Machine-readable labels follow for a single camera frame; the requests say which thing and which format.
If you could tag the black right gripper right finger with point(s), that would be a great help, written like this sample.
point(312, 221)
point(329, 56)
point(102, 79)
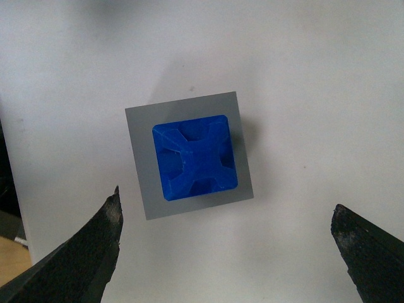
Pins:
point(374, 257)

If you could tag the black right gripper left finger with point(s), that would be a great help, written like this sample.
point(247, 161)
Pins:
point(80, 268)

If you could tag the blue plastic part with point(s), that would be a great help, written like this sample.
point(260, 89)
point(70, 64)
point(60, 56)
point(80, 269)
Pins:
point(195, 157)

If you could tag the gray square base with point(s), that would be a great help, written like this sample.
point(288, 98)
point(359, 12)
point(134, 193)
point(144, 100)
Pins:
point(140, 123)

